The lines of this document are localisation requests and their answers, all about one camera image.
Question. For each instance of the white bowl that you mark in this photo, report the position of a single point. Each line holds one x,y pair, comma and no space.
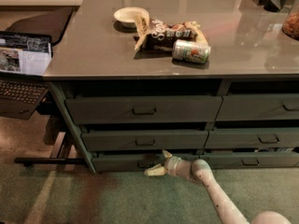
126,15

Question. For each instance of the black laptop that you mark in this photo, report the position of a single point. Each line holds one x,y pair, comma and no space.
23,60

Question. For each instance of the glass jar with snacks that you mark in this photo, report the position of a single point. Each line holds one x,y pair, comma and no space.
290,26

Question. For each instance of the black laptop stand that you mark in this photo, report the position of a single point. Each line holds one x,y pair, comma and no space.
57,135

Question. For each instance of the black office chair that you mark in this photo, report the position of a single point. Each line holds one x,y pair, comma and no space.
53,23

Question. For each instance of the brown snack bag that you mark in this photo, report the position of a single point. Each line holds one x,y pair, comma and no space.
153,34

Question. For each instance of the green cabinet frame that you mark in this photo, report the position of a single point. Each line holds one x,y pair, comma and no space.
214,87

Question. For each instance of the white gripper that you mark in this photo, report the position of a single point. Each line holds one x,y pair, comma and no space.
171,164

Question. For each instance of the green soda can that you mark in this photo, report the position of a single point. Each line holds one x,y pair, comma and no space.
192,52

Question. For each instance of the green drawer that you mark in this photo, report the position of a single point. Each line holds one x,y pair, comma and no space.
143,109
259,107
251,160
253,138
124,163
144,140

